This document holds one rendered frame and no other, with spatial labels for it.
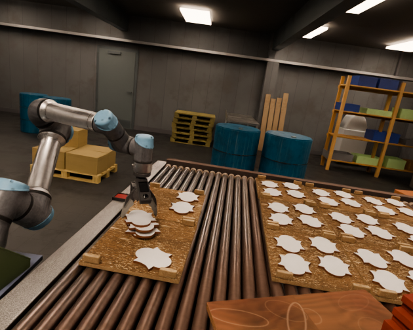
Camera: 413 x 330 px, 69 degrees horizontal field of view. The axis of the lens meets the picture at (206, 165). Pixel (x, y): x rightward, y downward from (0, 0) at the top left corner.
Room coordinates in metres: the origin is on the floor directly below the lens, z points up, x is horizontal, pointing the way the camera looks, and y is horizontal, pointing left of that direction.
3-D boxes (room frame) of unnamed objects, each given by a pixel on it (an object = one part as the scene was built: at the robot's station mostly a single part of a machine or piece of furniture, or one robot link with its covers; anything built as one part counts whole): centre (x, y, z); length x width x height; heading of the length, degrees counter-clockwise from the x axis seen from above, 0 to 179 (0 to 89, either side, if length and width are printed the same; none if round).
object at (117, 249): (1.08, 0.20, 0.93); 0.41 x 0.35 x 0.02; 175
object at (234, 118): (7.37, -0.66, 0.49); 1.88 x 0.71 x 0.97; 179
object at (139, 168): (1.18, 0.26, 1.21); 0.08 x 0.08 x 0.05
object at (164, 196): (1.49, 0.17, 0.93); 0.41 x 0.35 x 0.02; 176
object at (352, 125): (7.98, -3.68, 0.66); 0.67 x 0.61 x 1.32; 89
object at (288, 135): (4.38, -0.75, 0.51); 1.39 x 0.89 x 1.03; 95
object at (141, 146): (1.18, 0.26, 1.29); 0.09 x 0.08 x 0.11; 69
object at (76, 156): (4.36, 1.97, 0.32); 1.13 x 0.86 x 0.63; 97
